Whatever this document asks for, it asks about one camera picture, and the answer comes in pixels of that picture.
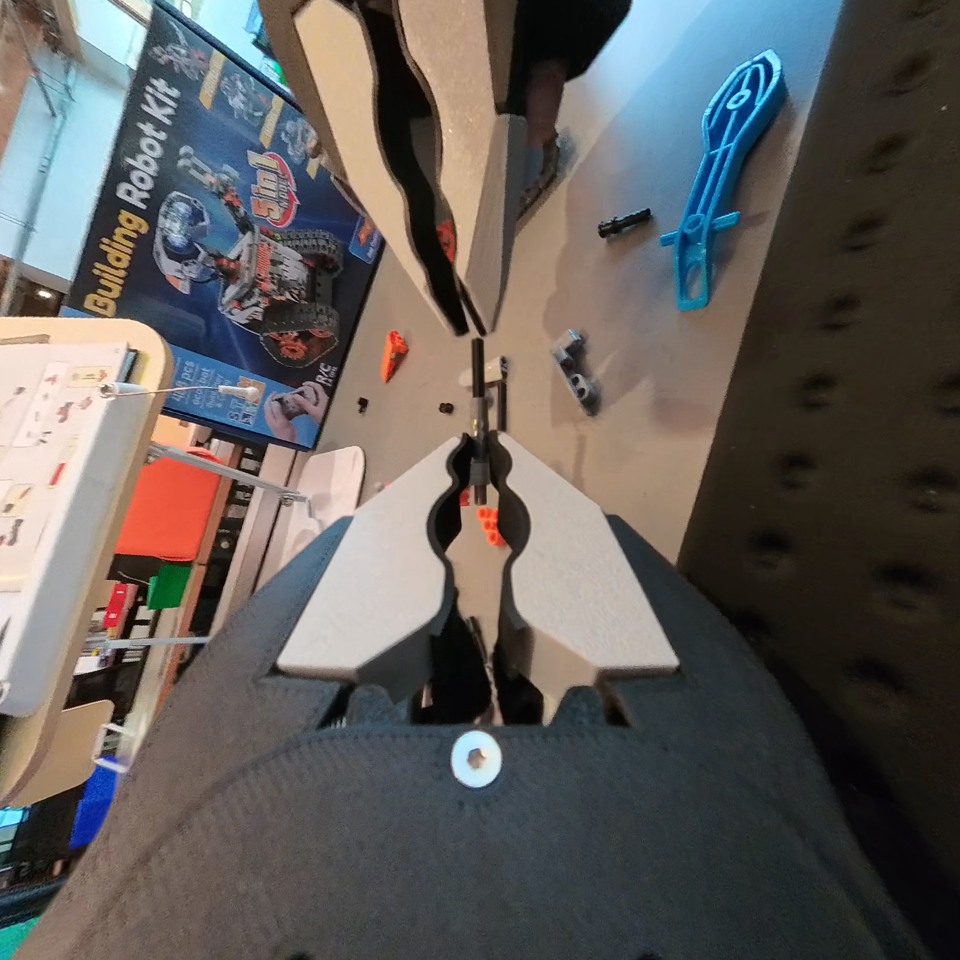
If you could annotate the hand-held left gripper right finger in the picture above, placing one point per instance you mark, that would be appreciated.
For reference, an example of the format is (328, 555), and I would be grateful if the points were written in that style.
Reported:
(592, 600)

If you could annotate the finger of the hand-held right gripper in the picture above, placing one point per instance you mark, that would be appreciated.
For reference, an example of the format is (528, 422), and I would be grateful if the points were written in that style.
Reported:
(472, 112)
(345, 112)

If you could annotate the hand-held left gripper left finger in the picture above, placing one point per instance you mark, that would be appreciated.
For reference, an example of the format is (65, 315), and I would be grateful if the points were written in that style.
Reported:
(367, 600)

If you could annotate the short grey axle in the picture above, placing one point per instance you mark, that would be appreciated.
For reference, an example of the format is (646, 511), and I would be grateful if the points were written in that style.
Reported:
(480, 484)

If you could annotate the dark grey tube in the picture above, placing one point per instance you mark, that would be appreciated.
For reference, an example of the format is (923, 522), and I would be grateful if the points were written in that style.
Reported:
(478, 420)

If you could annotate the small assembly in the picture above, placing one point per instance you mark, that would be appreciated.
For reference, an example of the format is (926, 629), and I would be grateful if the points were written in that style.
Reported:
(577, 375)

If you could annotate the short black axle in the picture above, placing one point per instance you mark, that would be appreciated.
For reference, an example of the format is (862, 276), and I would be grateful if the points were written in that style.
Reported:
(478, 371)

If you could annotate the person's right hand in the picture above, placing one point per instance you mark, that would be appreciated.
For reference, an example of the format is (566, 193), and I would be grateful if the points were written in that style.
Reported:
(546, 105)

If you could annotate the orange connector cluster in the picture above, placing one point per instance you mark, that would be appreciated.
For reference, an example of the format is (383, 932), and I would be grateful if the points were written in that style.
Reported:
(489, 525)

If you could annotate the small black axle pin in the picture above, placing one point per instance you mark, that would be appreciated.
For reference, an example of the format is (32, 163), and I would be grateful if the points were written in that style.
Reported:
(624, 223)

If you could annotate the teal plastic piece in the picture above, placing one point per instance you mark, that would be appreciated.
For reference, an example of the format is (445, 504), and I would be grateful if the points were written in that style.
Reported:
(720, 150)

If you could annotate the long black axle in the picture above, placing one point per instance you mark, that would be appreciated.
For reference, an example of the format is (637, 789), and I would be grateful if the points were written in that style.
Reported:
(503, 409)

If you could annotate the printed toy box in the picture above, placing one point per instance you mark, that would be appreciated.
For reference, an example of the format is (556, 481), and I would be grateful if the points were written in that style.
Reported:
(187, 262)

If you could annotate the red container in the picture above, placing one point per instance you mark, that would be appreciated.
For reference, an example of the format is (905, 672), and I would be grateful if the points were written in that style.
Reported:
(169, 510)

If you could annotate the orange curved panel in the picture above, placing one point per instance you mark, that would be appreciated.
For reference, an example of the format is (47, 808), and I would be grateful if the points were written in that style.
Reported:
(394, 358)

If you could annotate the light grey wing panel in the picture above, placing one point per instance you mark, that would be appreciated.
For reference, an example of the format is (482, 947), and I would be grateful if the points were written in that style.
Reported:
(493, 369)

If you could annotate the white book stand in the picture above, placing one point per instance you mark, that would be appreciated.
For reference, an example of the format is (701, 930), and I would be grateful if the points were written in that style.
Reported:
(67, 645)

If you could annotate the instruction booklet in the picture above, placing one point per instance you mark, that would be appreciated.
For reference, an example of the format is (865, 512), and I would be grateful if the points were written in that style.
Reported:
(45, 420)

